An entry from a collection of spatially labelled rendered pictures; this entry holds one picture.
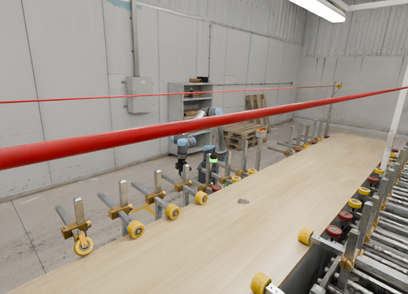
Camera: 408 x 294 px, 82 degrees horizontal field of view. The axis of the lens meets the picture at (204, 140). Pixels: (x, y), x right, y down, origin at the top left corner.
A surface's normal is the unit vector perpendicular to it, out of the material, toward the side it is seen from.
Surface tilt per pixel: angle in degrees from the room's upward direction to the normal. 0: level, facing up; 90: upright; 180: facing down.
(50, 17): 90
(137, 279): 0
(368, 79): 90
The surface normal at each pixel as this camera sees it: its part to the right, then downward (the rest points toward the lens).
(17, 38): 0.72, 0.22
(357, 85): -0.69, 0.18
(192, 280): 0.04, -0.96
